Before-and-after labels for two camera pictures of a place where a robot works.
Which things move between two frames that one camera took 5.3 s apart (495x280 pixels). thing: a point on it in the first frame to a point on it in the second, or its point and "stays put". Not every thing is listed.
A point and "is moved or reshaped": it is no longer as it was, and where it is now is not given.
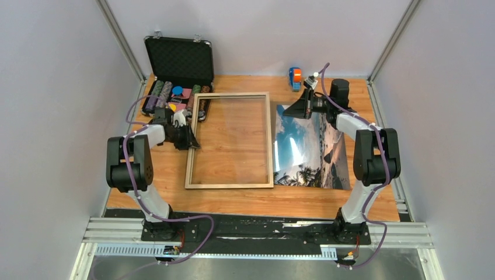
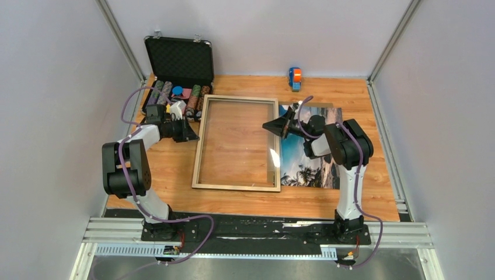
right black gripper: [299, 109] to [281, 125]
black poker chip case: [181, 67] stays put
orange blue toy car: [295, 78] stays put
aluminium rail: [389, 234] stays put
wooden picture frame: [242, 95] is moved or reshaped
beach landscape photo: [309, 153] stays put
